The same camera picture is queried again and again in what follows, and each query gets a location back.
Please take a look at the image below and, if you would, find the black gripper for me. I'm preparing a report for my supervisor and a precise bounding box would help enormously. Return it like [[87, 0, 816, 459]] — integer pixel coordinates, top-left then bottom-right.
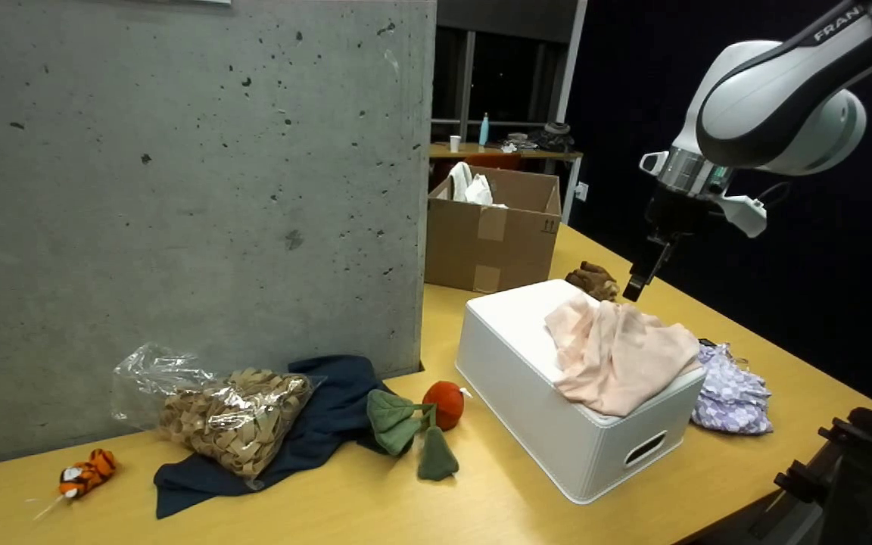
[[623, 191, 722, 304]]

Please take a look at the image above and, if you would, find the pink shirt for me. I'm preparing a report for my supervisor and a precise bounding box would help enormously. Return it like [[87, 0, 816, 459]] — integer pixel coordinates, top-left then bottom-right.
[[546, 297, 698, 417]]

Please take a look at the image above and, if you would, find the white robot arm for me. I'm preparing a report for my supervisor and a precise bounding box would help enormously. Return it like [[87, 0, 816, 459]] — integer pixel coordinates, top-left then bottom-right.
[[623, 0, 872, 299]]

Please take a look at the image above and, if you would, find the brown crumpled cloth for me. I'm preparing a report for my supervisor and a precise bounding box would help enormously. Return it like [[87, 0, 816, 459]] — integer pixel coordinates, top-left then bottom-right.
[[565, 260, 618, 304]]

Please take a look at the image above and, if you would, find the dark object on desk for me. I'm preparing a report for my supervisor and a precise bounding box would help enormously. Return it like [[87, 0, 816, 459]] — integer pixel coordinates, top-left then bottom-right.
[[529, 121, 575, 152]]

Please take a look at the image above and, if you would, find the purple floral cloth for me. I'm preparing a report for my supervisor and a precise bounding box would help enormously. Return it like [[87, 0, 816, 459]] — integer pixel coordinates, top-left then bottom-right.
[[690, 342, 773, 435]]

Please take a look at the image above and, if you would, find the white plastic storage box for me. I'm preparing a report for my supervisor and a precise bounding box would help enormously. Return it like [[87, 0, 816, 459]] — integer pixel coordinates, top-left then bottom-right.
[[457, 280, 701, 506]]

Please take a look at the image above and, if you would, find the brown cardboard box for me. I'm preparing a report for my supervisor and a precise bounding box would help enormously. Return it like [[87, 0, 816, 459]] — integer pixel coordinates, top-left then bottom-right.
[[424, 168, 563, 295]]

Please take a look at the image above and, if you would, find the white plastic bag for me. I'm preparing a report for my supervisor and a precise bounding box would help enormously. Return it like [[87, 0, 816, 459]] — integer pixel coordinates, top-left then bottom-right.
[[448, 162, 503, 210]]

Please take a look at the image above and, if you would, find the blue bottle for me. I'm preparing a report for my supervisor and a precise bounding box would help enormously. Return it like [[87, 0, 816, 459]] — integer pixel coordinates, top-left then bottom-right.
[[477, 112, 490, 148]]

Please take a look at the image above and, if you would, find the white cup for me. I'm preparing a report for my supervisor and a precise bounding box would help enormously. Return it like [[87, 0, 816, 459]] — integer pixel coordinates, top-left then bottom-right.
[[448, 134, 464, 156]]

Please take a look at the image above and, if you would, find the background wooden desk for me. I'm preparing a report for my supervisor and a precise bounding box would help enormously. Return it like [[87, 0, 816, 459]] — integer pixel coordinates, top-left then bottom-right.
[[426, 144, 583, 170]]

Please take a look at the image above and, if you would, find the red plush tomato toy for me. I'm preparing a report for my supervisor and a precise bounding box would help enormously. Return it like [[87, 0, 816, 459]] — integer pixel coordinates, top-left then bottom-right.
[[424, 383, 464, 430]]

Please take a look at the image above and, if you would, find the green cloth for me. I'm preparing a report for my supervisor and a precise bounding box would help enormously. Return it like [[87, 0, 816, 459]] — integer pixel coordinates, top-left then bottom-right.
[[366, 388, 459, 482]]

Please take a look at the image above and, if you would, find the dark blue cloth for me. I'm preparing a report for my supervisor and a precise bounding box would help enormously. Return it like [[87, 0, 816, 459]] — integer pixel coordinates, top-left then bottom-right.
[[155, 355, 381, 518]]

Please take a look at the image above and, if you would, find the clear bag of corks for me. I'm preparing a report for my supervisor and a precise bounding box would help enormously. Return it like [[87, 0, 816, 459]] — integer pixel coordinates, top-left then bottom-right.
[[112, 347, 317, 482]]

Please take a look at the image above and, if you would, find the orange tiger toy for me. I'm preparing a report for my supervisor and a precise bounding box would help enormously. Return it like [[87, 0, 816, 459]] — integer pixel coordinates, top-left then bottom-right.
[[37, 448, 118, 518]]

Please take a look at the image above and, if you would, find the black camera tripod equipment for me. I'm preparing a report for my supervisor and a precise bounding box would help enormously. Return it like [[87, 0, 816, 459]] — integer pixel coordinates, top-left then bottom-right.
[[679, 409, 872, 545]]

